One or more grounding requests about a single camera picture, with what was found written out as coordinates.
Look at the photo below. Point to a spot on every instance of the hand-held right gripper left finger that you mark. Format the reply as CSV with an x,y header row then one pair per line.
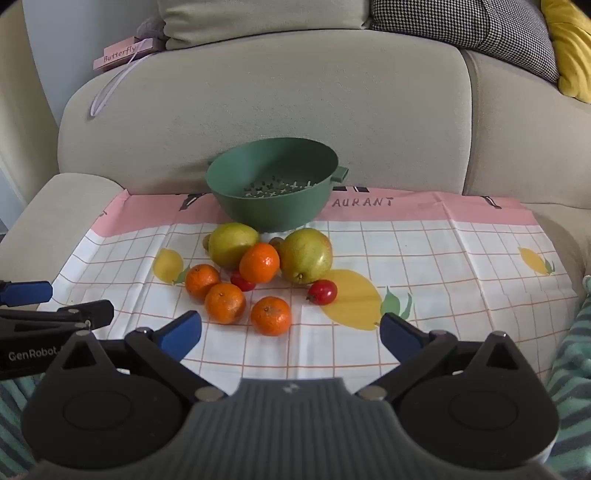
x,y
180,334

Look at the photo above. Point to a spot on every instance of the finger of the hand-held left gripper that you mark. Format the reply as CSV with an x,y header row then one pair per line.
x,y
27,292
87,313

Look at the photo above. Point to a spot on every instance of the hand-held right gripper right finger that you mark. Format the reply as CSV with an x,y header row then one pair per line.
x,y
400,336

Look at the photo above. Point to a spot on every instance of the orange mandarin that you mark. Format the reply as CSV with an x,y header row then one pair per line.
x,y
202,280
271,316
225,303
259,263

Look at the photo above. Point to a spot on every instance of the small red fruit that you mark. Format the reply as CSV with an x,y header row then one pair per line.
x,y
323,292
241,282

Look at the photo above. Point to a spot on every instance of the yellow-green pear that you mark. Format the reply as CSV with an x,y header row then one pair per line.
x,y
231,242

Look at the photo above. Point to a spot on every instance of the pear with red blush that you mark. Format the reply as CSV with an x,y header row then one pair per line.
x,y
307,254

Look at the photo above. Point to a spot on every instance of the green colander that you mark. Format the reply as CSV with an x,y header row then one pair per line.
x,y
277,212

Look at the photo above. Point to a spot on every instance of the pink checked printed tablecloth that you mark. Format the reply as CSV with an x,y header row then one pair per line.
x,y
438,258

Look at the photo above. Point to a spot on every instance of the small brown fruit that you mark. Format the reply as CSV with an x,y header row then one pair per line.
x,y
275,242

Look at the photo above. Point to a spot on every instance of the teal striped blanket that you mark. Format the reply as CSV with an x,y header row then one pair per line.
x,y
572,369

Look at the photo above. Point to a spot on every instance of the lilac ribbon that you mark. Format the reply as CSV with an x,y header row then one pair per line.
x,y
107,92

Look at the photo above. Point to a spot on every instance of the pink book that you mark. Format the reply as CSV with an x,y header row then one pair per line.
x,y
120,53

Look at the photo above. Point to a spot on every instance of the beige sofa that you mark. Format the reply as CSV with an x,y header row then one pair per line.
x,y
277,92

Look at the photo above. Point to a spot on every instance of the grey-purple plush item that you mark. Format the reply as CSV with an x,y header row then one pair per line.
x,y
151,30

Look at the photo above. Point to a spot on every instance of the houndstooth cushion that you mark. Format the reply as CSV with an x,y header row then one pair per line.
x,y
461,23

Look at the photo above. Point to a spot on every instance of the beige cushion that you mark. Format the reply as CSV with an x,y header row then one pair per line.
x,y
268,23

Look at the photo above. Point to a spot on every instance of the yellow cushion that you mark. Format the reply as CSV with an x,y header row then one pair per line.
x,y
572,46

